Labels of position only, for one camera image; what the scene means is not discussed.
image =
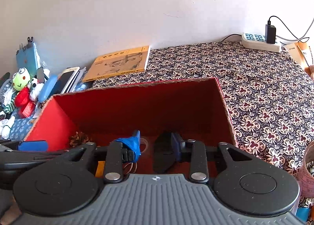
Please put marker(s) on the orange wooden wedge block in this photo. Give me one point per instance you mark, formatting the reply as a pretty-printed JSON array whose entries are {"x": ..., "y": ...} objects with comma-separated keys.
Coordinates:
[{"x": 100, "y": 169}]

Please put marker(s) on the smartphone with white frame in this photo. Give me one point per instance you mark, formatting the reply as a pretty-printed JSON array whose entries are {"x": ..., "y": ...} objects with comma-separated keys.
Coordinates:
[{"x": 64, "y": 81}]

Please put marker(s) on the white panda plush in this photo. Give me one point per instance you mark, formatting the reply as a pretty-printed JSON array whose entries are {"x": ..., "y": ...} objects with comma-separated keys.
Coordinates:
[{"x": 35, "y": 87}]

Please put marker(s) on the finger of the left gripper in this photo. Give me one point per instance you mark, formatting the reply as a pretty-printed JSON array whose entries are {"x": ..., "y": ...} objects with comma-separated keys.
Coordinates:
[{"x": 33, "y": 146}]

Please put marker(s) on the blue glasses case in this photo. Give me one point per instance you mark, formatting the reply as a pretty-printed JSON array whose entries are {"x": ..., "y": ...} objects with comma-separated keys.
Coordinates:
[{"x": 47, "y": 88}]

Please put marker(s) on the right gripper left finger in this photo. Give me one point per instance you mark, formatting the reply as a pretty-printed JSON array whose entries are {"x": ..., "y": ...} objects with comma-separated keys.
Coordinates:
[{"x": 120, "y": 151}]

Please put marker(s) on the black power adapter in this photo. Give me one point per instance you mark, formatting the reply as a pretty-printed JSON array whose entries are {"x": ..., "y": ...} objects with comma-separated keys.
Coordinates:
[{"x": 270, "y": 33}]

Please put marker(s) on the clear tape roll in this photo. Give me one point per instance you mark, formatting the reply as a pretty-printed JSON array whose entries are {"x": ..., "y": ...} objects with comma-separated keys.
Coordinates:
[{"x": 144, "y": 145}]

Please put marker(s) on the yellow book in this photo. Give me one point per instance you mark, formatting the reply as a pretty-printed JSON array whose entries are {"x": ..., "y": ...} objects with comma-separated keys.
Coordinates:
[{"x": 117, "y": 63}]

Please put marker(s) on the floral patterned tablecloth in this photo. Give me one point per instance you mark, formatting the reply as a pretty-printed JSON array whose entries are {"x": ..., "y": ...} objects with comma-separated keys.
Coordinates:
[{"x": 268, "y": 95}]

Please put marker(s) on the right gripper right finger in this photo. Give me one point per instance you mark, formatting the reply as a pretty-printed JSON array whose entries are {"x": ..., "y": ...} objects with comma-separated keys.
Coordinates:
[{"x": 193, "y": 152}]

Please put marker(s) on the pinecone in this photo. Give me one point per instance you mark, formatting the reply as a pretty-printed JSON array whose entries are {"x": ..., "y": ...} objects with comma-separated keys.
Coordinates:
[{"x": 78, "y": 139}]

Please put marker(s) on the metal nail clipper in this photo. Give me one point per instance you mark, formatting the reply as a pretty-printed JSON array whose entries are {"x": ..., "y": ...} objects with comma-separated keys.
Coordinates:
[{"x": 130, "y": 168}]

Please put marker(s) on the green frog plush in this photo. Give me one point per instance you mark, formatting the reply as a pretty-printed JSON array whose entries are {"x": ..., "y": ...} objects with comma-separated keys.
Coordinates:
[{"x": 20, "y": 79}]

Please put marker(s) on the red cardboard box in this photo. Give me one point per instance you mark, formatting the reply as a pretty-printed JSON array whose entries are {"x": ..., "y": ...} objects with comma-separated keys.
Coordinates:
[{"x": 193, "y": 108}]

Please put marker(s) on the blue floral cloth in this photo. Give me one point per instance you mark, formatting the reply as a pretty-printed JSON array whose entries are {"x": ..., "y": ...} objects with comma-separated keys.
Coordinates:
[{"x": 20, "y": 128}]

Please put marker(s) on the white power strip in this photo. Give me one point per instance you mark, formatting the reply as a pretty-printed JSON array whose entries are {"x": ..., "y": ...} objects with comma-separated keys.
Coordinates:
[{"x": 258, "y": 42}]

